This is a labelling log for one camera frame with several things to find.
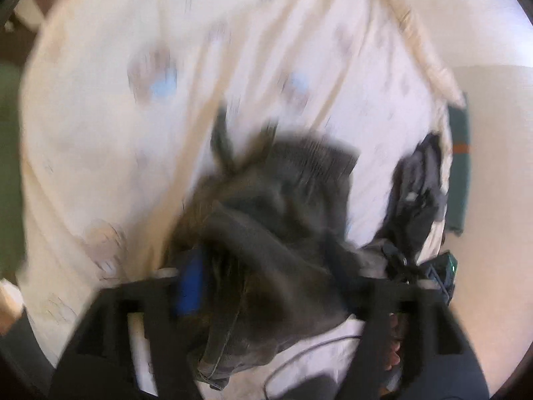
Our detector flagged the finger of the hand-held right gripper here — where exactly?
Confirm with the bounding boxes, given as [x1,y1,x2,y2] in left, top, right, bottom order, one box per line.
[381,242,421,280]

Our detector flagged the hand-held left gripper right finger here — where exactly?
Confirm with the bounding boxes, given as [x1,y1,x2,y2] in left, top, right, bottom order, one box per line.
[333,233,490,400]

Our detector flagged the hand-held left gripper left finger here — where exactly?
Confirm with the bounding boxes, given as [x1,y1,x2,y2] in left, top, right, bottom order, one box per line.
[48,248,207,400]

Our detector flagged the dark grey pants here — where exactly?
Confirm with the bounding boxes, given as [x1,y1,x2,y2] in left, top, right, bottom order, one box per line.
[164,106,390,390]

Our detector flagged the person's right hand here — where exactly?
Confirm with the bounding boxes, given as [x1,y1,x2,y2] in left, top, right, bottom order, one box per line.
[385,312,402,371]

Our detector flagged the black garment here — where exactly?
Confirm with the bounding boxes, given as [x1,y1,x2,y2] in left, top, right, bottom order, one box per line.
[383,133,448,259]

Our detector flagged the teal mat with orange stripe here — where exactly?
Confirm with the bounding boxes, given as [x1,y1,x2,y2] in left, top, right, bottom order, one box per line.
[445,92,471,236]

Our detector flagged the white printed bed sheet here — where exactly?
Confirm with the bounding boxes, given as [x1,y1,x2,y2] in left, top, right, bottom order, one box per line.
[19,0,467,400]

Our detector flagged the green cloth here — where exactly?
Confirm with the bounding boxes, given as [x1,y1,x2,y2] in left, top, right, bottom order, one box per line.
[0,64,28,278]

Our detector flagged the cream quilted blanket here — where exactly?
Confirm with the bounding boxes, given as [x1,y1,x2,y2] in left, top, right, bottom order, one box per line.
[360,0,467,107]

